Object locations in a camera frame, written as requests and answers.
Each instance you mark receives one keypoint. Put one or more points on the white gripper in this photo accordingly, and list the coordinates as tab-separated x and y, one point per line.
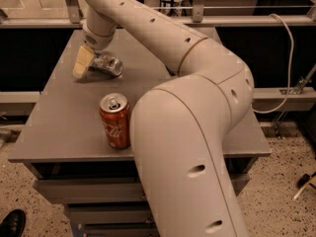
97	41

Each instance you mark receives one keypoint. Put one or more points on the silver blue Red Bull can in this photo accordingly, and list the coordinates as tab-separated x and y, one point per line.
107	64

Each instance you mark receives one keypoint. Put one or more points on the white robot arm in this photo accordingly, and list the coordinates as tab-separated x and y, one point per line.
178	127

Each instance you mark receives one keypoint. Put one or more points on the red Coca-Cola can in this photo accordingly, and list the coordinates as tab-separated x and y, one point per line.
114	111

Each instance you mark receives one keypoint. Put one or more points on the grey metal railing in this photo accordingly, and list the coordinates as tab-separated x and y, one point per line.
194	13

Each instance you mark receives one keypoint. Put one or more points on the black shoe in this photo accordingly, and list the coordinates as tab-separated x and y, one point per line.
13	224

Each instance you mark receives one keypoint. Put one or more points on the black white tool on floor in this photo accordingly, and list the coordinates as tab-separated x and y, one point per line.
304	182

